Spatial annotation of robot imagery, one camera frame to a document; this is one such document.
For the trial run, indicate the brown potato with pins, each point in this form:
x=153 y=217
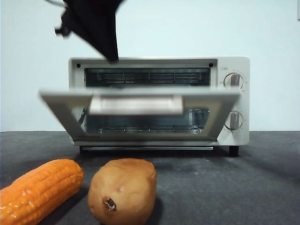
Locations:
x=124 y=187

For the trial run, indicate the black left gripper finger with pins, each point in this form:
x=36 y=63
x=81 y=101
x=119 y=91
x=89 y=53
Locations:
x=86 y=21
x=110 y=16

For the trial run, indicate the oven timer knob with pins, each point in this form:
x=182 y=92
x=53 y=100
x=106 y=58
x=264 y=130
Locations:
x=234 y=120

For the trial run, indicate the silver oven crumb tray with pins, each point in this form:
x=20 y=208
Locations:
x=145 y=148

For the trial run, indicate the cream glass oven door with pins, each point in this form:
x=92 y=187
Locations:
x=136 y=105

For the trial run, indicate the oven temperature knob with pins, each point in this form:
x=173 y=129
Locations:
x=234 y=80

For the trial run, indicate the cream toaster oven body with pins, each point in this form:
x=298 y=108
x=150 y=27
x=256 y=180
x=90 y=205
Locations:
x=245 y=70

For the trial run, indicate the orange corn cob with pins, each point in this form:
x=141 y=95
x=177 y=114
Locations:
x=42 y=192

